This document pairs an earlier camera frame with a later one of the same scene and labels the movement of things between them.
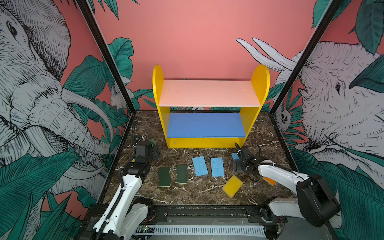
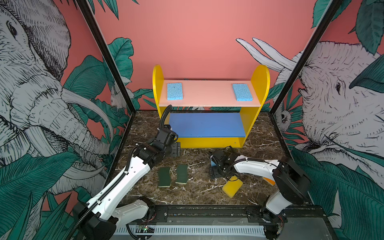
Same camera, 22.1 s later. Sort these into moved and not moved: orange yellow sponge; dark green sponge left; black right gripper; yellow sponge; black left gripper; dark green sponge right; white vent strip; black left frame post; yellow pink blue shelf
Moved: black right gripper; black left gripper
Not moved: yellow pink blue shelf; yellow sponge; white vent strip; orange yellow sponge; black left frame post; dark green sponge left; dark green sponge right
